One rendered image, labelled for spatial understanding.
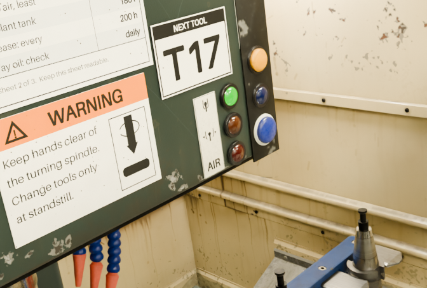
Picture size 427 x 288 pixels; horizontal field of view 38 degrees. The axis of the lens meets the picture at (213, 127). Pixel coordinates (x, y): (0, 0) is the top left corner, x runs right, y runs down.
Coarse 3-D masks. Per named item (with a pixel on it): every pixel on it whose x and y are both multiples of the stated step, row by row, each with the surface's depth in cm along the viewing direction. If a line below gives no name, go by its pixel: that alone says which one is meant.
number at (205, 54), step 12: (192, 36) 59; (204, 36) 60; (216, 36) 61; (192, 48) 59; (204, 48) 61; (216, 48) 62; (192, 60) 60; (204, 60) 61; (216, 60) 62; (192, 72) 60; (204, 72) 61
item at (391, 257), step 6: (378, 246) 111; (378, 252) 109; (384, 252) 109; (390, 252) 109; (396, 252) 109; (384, 258) 107; (390, 258) 107; (396, 258) 107; (384, 264) 106; (390, 264) 106
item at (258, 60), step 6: (258, 48) 66; (252, 54) 65; (258, 54) 65; (264, 54) 66; (252, 60) 65; (258, 60) 65; (264, 60) 66; (252, 66) 65; (258, 66) 66; (264, 66) 66
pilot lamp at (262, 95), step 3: (261, 87) 67; (264, 87) 67; (258, 90) 67; (261, 90) 67; (264, 90) 67; (267, 90) 68; (258, 93) 67; (261, 93) 67; (264, 93) 67; (267, 93) 68; (258, 96) 67; (261, 96) 67; (264, 96) 67; (267, 96) 68; (258, 99) 67; (261, 99) 67; (264, 99) 67; (258, 102) 67; (261, 102) 67; (264, 102) 68
